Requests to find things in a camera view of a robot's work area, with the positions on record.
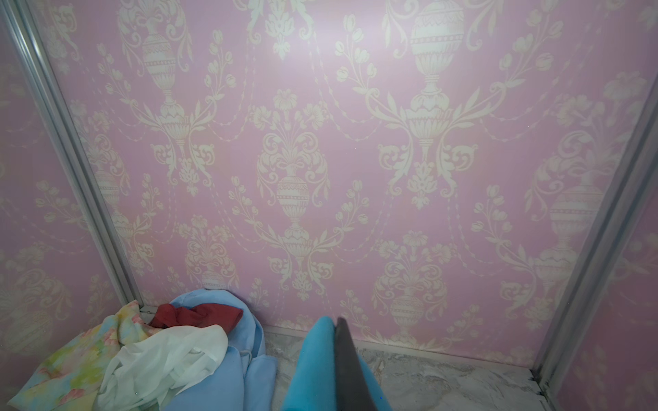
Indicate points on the light blue cloth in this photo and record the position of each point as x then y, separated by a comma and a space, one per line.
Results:
245, 380

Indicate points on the left aluminium corner post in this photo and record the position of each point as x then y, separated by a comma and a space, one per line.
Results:
54, 111

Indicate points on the right aluminium corner post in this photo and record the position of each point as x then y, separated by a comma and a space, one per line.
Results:
620, 210

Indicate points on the teal cloth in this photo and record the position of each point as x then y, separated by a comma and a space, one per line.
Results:
313, 384

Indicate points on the aluminium corner post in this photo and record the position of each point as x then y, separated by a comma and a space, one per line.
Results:
620, 210
54, 111

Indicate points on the dark red cloth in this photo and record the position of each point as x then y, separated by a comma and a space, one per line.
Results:
201, 316

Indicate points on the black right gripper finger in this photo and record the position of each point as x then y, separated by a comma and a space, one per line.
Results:
352, 392

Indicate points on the floral yellow pastel cloth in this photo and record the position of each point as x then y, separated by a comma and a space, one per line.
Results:
70, 378

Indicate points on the white cloth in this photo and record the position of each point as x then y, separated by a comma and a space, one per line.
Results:
150, 373

